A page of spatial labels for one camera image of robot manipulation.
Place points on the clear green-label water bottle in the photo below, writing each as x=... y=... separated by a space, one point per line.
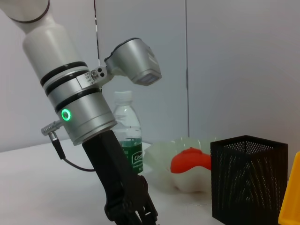
x=127 y=122

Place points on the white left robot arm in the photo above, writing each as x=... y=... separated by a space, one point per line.
x=51 y=58

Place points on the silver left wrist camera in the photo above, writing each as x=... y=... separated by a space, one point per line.
x=133 y=61

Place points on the yellow plastic bin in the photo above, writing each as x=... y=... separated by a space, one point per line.
x=293 y=201

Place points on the red apple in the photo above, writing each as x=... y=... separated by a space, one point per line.
x=185 y=161

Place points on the translucent wavy fruit plate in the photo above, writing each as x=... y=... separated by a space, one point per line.
x=161 y=152

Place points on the black mesh pen holder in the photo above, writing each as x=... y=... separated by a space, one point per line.
x=248 y=182

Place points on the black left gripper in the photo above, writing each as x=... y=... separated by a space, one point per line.
x=114 y=173

